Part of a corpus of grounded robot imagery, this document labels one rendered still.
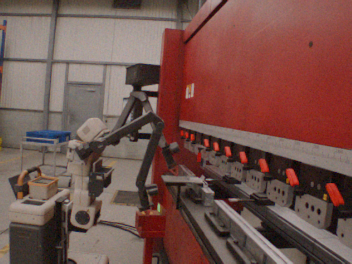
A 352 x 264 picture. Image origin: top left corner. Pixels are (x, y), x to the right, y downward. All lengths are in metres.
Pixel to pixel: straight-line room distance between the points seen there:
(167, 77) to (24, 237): 1.90
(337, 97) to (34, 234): 1.83
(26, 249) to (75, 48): 8.18
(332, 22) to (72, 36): 9.31
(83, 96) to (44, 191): 7.48
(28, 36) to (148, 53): 3.90
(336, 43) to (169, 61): 2.30
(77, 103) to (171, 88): 6.76
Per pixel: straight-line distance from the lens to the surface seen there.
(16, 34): 10.75
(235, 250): 1.36
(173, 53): 3.05
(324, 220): 0.88
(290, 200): 1.05
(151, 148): 1.83
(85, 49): 9.73
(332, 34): 0.93
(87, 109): 9.46
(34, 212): 2.05
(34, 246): 2.14
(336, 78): 0.88
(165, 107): 2.99
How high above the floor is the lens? 1.45
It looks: 3 degrees down
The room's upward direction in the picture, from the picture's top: 4 degrees clockwise
